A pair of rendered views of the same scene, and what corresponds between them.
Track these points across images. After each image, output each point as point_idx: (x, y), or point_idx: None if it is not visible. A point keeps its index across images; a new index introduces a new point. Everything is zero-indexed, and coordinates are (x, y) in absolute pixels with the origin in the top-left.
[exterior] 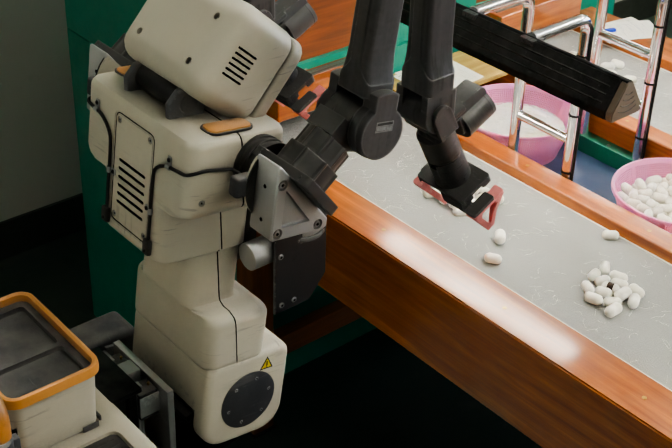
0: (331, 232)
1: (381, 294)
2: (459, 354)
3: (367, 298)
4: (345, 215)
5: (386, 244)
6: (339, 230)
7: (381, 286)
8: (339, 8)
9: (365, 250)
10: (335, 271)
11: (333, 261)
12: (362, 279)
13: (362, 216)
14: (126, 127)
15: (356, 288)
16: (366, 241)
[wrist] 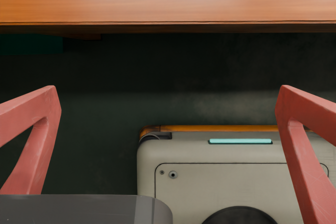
0: (193, 26)
1: (293, 29)
2: None
3: (260, 30)
4: (208, 2)
5: (318, 6)
6: (214, 25)
7: (297, 28)
8: None
9: (276, 25)
10: (199, 30)
11: (196, 29)
12: (256, 29)
13: None
14: None
15: (240, 30)
16: (284, 23)
